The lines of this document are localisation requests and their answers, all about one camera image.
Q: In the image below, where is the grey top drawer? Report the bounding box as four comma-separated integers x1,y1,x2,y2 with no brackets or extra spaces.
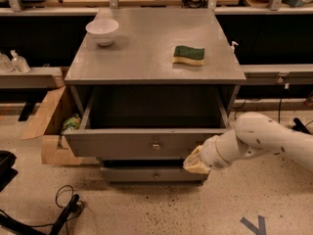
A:
65,85,227,160

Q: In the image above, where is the grey drawer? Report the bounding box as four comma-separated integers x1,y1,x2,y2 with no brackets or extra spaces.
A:
65,85,227,160
101,167,208,183

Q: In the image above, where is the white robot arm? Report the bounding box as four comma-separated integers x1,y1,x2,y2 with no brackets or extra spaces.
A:
183,112,313,174

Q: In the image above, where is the grey bottom drawer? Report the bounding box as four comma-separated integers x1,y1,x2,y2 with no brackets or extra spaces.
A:
101,167,208,183

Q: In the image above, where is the grey wooden drawer cabinet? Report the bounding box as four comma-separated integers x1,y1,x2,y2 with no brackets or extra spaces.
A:
64,7,247,184

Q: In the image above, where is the green yellow sponge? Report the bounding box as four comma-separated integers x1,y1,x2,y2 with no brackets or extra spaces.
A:
172,45,204,67

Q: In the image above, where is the small white pump bottle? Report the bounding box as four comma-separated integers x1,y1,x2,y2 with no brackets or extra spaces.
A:
230,41,239,53

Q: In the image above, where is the green snack bag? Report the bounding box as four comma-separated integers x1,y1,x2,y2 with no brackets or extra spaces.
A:
61,114,81,134

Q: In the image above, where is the cardboard box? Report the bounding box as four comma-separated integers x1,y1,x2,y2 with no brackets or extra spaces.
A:
22,86,99,165

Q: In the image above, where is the white ceramic bowl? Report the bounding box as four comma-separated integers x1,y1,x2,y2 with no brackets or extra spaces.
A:
85,19,119,46

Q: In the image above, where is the black object at left edge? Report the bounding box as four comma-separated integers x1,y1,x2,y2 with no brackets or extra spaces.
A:
0,150,18,192

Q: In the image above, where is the black floor stand base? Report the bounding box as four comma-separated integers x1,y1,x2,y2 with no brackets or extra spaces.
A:
0,185,84,235

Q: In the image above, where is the clear sanitizer bottle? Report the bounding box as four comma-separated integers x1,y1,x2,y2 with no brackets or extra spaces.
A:
10,50,30,73

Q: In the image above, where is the clear plastic bottle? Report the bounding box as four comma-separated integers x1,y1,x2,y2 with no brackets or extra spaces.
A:
0,53,14,72

